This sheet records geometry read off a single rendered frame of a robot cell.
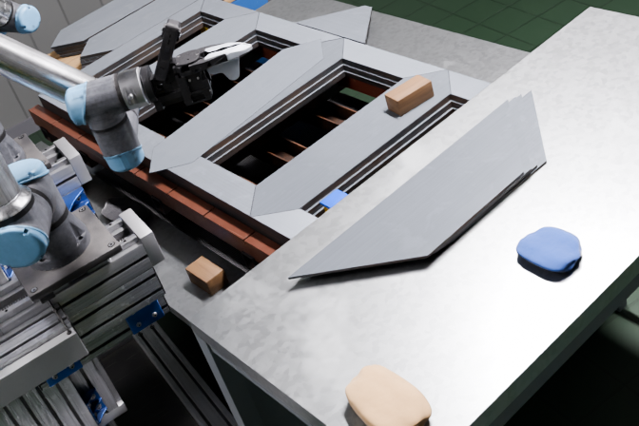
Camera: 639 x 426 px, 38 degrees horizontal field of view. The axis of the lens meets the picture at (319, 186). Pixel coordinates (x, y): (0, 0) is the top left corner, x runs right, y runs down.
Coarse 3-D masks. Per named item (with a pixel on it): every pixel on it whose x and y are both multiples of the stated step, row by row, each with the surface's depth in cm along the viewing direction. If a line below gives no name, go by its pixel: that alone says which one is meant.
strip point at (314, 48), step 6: (312, 42) 297; (318, 42) 296; (288, 48) 297; (294, 48) 296; (300, 48) 295; (306, 48) 294; (312, 48) 293; (318, 48) 292; (306, 54) 291; (312, 54) 290; (318, 54) 289
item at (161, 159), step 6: (156, 150) 268; (162, 150) 267; (156, 156) 266; (162, 156) 265; (168, 156) 264; (174, 156) 263; (156, 162) 263; (162, 162) 262; (168, 162) 261; (174, 162) 261; (180, 162) 260; (186, 162) 259; (192, 162) 258
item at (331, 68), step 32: (192, 32) 337; (256, 32) 316; (128, 64) 325; (320, 64) 284; (352, 64) 281; (288, 96) 275; (448, 96) 253; (256, 128) 270; (416, 128) 247; (224, 160) 265; (384, 160) 242; (192, 192) 254; (256, 224) 232
